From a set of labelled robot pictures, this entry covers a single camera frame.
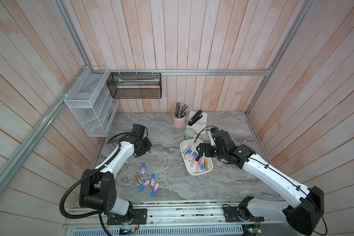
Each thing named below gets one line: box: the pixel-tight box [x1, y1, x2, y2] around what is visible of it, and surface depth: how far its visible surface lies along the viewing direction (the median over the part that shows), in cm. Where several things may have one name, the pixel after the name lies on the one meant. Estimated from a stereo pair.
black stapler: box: [187, 109, 203, 127], surface depth 113 cm
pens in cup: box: [169, 102, 189, 119], surface depth 109 cm
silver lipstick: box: [182, 145, 192, 155], surface depth 100 cm
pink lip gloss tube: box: [195, 160, 201, 175], surface depth 92 cm
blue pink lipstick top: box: [184, 149, 193, 160], surface depth 97 cm
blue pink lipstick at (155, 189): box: [151, 181, 160, 197], surface depth 83 cm
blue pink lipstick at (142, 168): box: [141, 162, 146, 176], surface depth 90 cm
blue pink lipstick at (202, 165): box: [200, 158, 206, 171], surface depth 93 cm
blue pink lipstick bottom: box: [138, 178, 151, 191], surface depth 85 cm
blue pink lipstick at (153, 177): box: [150, 173, 156, 188], surface depth 86 cm
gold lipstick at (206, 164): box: [204, 158, 209, 171], surface depth 92 cm
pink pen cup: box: [173, 116, 185, 129], surface depth 106 cm
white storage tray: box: [179, 138, 214, 177], surface depth 94 cm
